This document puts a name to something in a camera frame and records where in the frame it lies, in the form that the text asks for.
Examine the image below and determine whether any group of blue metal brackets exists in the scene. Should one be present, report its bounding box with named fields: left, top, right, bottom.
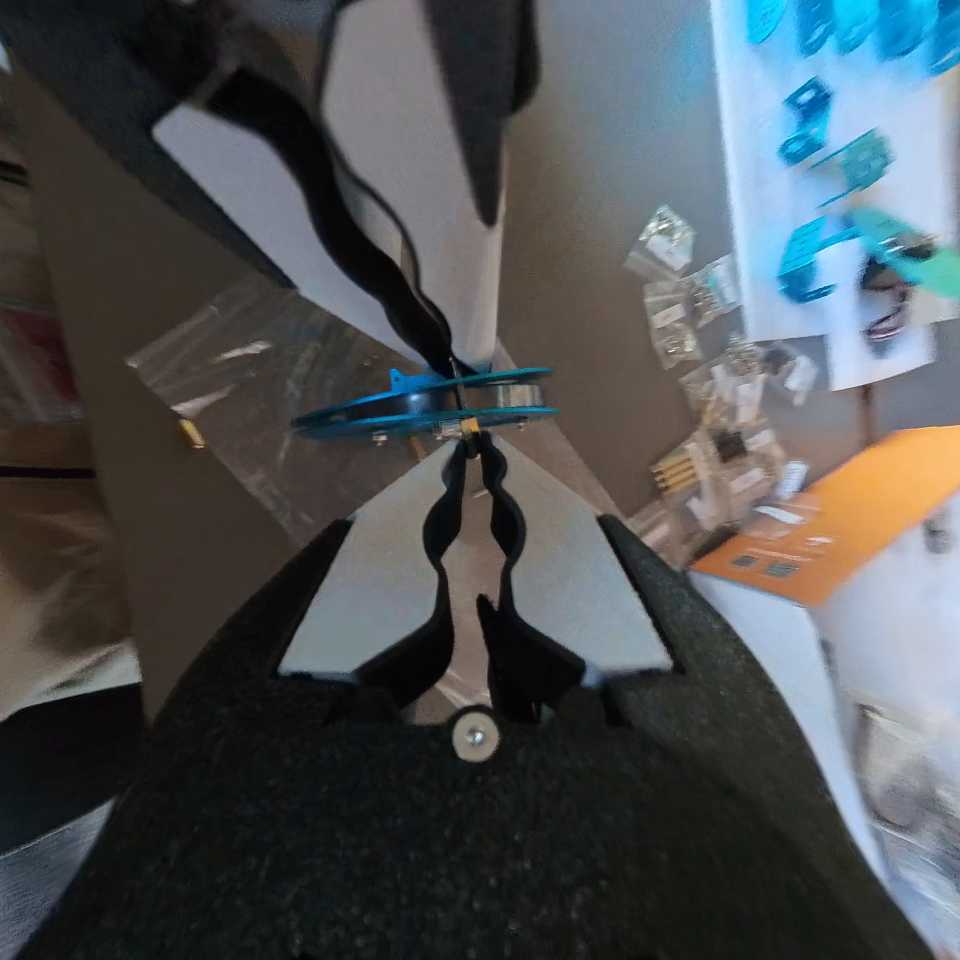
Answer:
left=742, top=0, right=960, bottom=305

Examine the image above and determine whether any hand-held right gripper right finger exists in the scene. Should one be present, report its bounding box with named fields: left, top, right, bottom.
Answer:
left=474, top=433, right=676, bottom=725

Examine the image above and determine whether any blue round turntable assembly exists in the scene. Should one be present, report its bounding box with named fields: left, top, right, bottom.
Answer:
left=291, top=366, right=560, bottom=460

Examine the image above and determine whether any person's beige jacket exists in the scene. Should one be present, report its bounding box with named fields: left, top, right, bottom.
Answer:
left=0, top=67, right=144, bottom=721

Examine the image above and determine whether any white and orange cardboard box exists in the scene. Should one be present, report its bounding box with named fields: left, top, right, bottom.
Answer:
left=686, top=427, right=960, bottom=960

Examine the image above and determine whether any white paper sheet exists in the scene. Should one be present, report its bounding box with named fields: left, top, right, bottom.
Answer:
left=708, top=0, right=960, bottom=393

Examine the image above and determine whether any pile of small hardware bags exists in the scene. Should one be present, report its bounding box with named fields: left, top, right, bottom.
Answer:
left=622, top=206, right=819, bottom=571

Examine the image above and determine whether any clear plastic bag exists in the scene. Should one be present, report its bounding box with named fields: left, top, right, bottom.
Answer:
left=126, top=277, right=466, bottom=545

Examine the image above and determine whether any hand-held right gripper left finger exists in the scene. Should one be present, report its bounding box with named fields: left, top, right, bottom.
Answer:
left=277, top=438, right=470, bottom=710

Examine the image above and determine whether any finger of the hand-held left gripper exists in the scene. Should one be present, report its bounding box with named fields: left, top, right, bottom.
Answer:
left=317, top=0, right=507, bottom=370
left=152, top=69, right=465, bottom=375

